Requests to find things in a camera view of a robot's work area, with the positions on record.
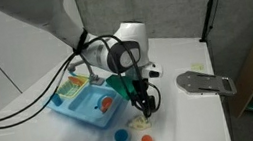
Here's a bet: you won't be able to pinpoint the yellow sticky note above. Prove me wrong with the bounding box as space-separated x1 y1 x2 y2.
189 62 205 73

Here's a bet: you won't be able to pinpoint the blue toy mug with handle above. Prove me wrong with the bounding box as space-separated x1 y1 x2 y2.
112 127 131 141

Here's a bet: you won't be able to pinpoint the blue toy sink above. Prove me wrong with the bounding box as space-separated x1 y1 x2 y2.
42 77 133 137

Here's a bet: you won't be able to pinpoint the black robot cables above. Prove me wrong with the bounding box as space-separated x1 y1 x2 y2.
0 27 164 138

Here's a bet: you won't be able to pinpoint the blue handleless toy cup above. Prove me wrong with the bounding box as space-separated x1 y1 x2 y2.
49 91 64 108

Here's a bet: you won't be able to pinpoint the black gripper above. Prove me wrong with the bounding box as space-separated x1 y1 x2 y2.
129 77 159 121

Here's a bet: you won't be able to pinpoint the red-orange toy bowl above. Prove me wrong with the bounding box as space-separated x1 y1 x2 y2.
97 95 116 114

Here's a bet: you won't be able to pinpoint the orange toy in rack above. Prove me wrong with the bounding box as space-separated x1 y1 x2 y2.
67 74 84 88

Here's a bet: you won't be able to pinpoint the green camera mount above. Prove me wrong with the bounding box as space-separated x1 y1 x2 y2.
104 72 138 104

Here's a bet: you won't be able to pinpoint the grey metal mounting plate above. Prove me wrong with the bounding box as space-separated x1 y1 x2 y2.
174 64 238 105

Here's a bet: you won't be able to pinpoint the yellow-green dish rack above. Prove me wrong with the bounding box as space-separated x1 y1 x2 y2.
54 73 92 101

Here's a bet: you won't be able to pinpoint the black vertical pole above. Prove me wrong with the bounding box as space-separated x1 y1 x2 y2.
193 0 232 43

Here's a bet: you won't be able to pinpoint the grey toy faucet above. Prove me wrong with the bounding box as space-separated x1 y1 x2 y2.
66 56 106 91

